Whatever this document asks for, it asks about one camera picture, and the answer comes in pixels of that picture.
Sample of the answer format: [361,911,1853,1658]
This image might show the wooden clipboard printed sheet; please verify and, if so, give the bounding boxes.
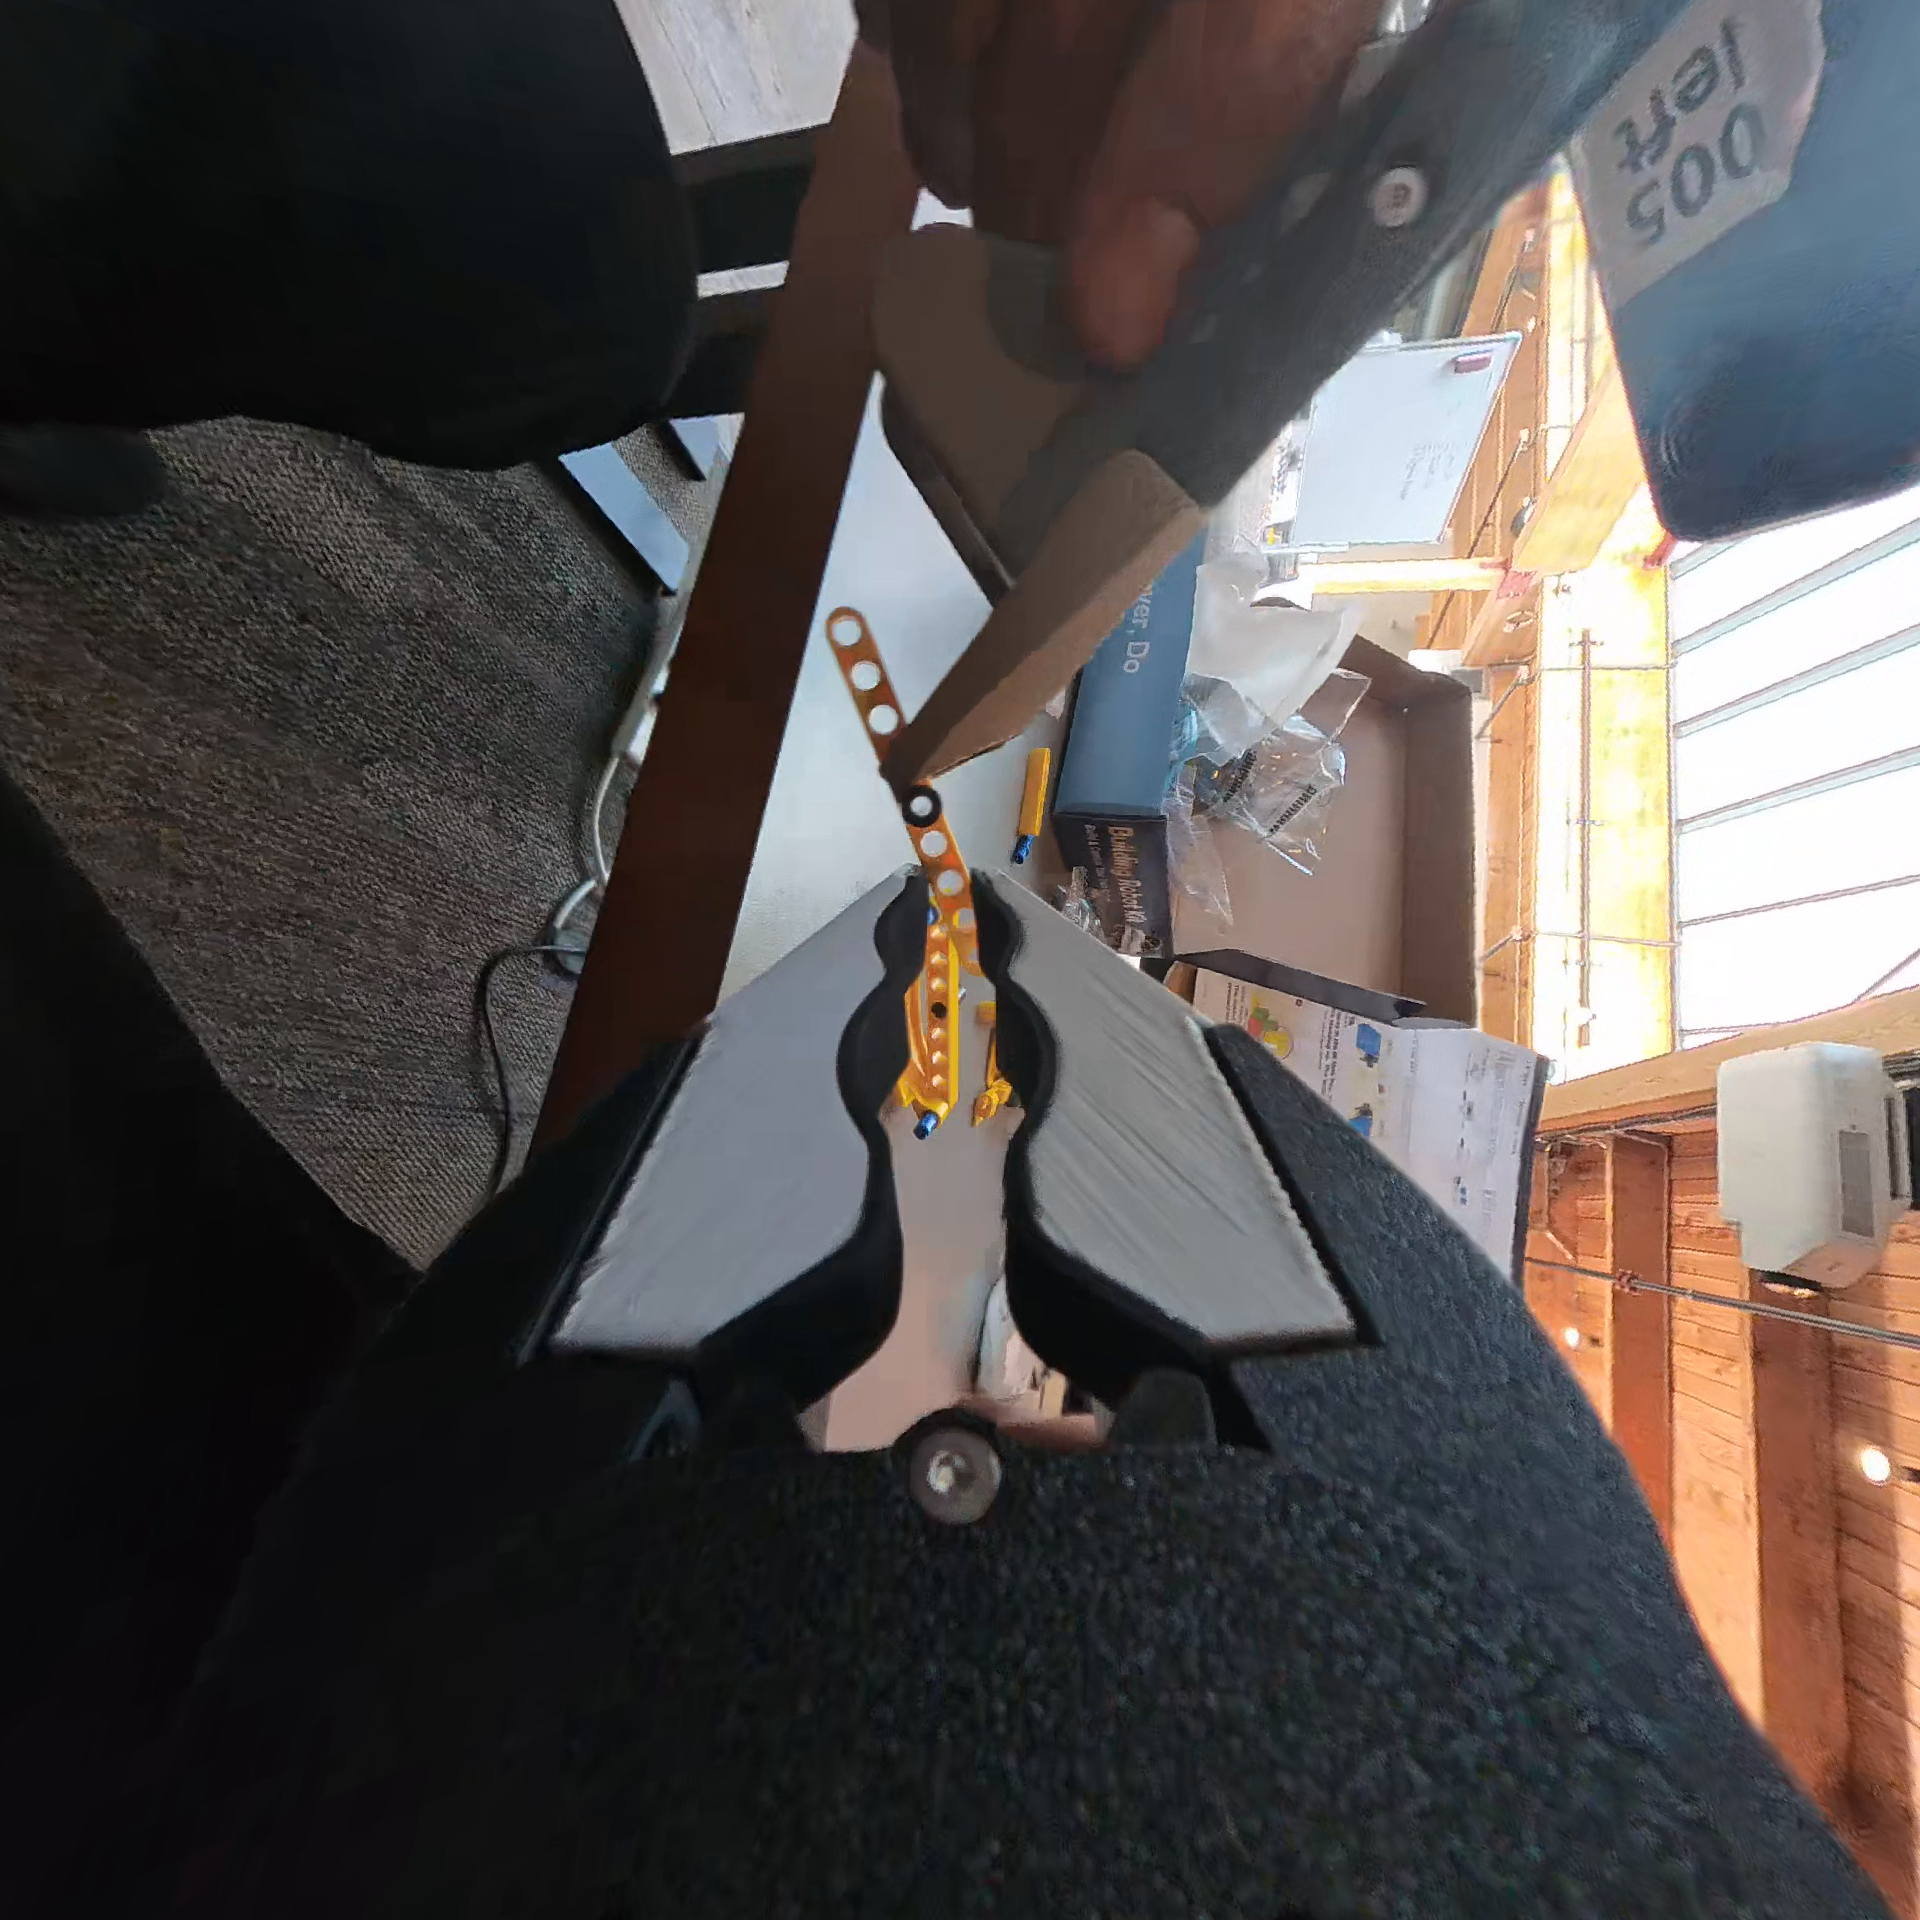
[1186,955,1550,1202]

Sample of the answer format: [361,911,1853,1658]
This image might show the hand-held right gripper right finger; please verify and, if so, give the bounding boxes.
[976,878,1368,1397]

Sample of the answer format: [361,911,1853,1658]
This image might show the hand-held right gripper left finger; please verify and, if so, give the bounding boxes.
[546,871,925,1377]

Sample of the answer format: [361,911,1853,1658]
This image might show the grey floor cable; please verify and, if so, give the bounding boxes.
[475,586,686,1202]

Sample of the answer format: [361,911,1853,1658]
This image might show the cardboard box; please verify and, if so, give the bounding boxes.
[1166,631,1481,1029]

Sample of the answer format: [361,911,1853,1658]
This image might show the person's left hand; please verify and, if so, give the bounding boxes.
[870,0,1397,367]

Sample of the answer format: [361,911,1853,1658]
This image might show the white wall device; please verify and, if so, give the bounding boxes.
[1716,1041,1920,1292]

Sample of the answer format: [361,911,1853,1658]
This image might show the white flat board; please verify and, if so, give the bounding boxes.
[1276,332,1526,563]

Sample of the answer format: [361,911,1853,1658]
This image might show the clear bags inside box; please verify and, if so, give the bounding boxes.
[1180,667,1368,873]

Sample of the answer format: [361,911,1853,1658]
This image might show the yellow beam black pin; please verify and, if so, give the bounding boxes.
[822,604,980,903]

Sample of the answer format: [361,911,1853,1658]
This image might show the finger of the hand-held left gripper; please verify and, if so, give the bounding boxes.
[870,226,1097,482]
[900,451,1203,789]

